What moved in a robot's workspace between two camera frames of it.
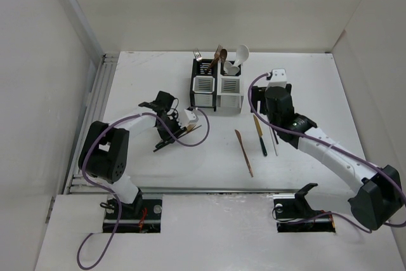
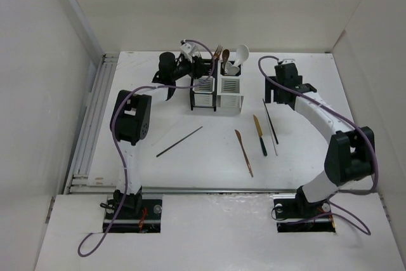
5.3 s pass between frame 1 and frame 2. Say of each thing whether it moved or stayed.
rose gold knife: stayed
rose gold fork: stayed
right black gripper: moved
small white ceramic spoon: stayed
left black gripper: moved
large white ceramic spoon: stayed
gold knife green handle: stayed
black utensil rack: stayed
